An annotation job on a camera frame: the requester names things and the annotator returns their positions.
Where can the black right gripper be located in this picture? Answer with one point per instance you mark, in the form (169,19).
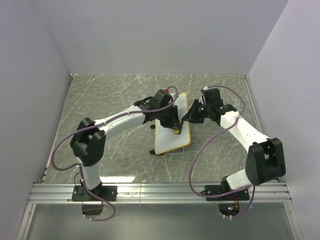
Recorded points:
(191,116)

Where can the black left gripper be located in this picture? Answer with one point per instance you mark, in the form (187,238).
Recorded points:
(174,122)

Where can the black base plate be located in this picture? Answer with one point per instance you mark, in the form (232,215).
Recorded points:
(212,190)
(108,193)

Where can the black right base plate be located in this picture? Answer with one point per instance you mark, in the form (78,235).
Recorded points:
(212,190)

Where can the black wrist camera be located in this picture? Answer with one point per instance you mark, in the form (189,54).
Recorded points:
(160,99)
(212,97)

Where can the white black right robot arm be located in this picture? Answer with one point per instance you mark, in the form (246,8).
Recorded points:
(265,156)

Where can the aluminium mounting rail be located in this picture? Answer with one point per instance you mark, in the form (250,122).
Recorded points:
(152,193)

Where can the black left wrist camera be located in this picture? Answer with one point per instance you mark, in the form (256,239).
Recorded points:
(160,99)

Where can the yellow-framed whiteboard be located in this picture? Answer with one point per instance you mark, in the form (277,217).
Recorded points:
(168,140)

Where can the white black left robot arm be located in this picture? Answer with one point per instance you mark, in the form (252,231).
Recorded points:
(88,146)

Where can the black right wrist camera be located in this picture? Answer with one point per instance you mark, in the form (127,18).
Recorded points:
(212,97)

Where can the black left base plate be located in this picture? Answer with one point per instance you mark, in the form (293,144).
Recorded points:
(108,193)

